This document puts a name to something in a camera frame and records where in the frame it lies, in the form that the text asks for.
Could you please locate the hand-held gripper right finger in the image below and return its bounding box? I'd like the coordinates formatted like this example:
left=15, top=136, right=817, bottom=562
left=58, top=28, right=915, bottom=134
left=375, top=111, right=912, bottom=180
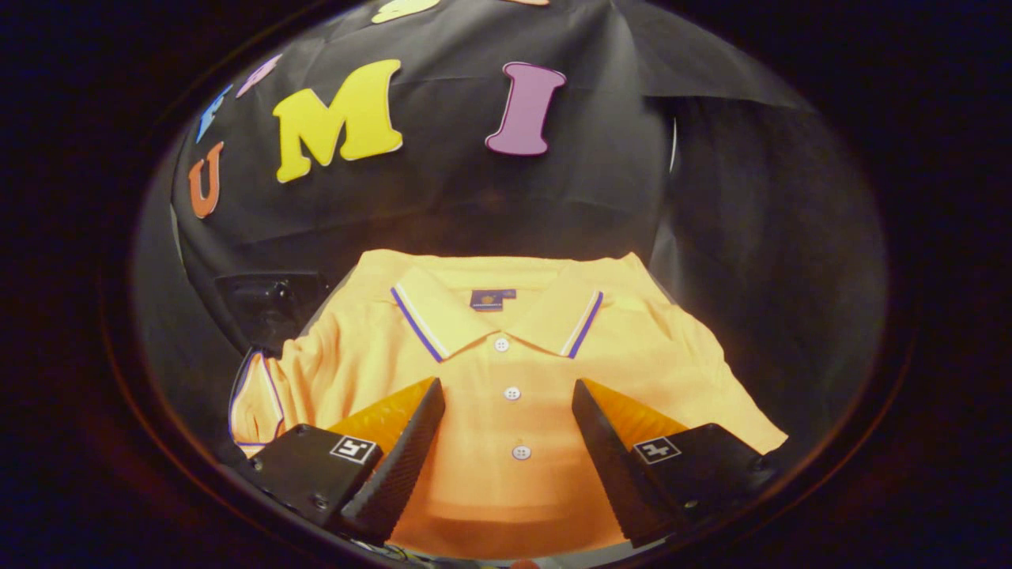
left=572, top=379, right=780, bottom=549

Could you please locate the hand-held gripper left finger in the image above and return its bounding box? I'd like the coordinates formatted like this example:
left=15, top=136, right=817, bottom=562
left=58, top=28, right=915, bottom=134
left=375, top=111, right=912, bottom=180
left=237, top=377, right=446, bottom=546

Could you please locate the orange polo shirt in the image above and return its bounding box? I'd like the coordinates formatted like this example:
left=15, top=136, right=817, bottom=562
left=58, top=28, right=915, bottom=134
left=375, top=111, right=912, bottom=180
left=228, top=250, right=789, bottom=559

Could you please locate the dark washing machine lid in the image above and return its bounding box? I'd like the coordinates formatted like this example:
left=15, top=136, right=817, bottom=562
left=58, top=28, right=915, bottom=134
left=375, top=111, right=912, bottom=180
left=213, top=273, right=333, bottom=356

